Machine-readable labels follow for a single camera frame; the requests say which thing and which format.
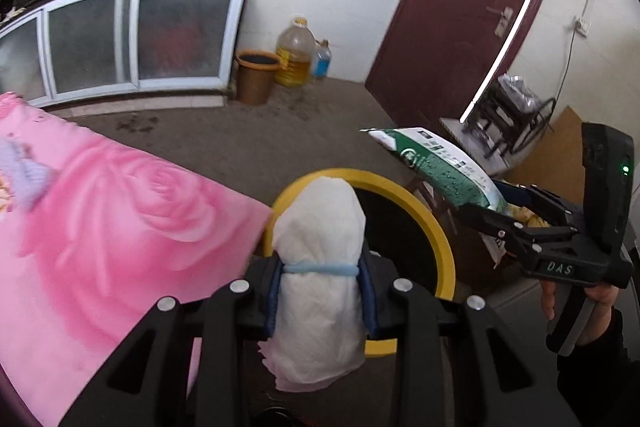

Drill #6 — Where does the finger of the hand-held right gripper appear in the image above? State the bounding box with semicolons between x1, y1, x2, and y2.
457;202;581;259
495;181;577;229

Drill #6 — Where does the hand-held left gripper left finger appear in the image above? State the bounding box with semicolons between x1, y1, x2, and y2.
60;257;282;427

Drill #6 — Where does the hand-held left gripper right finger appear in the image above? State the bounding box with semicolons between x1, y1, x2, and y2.
350;249;583;427

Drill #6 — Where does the green cartoon print bag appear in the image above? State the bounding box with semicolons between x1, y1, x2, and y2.
360;127;511;210

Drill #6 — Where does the white diaper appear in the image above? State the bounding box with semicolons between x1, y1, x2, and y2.
257;176;368;394

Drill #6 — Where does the yellow rimmed trash bin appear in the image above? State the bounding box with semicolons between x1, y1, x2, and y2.
262;168;457;358

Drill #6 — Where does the person's right forearm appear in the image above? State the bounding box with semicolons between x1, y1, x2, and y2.
557;307;640;427

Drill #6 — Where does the person's right hand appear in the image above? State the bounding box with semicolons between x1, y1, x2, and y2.
540;279;616;348

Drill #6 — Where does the white low platform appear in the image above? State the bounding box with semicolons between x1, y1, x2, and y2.
440;116;511;175

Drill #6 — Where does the dark wooden stool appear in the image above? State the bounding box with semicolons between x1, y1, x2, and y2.
462;74;558;158

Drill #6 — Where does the clear plastic bag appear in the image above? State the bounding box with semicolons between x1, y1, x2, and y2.
497;74;541;110

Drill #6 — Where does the pink floral tablecloth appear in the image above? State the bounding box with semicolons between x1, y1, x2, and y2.
0;92;273;423

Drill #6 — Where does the brown bucket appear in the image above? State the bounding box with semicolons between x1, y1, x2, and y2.
234;49;282;105

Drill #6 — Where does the dark red door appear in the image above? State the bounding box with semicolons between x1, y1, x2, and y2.
365;0;566;130

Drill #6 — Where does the small blue liquid bottle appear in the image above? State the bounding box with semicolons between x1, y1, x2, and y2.
311;39;333;79

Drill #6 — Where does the large cooking oil bottle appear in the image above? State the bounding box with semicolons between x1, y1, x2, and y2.
274;18;317;88

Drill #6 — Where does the purple plastic bag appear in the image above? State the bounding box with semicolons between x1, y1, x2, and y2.
0;137;53;210

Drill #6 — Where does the kitchen counter cabinet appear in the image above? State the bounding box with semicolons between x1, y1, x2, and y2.
0;0;261;108

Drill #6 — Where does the white wall cable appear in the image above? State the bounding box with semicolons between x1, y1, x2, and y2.
547;0;601;128

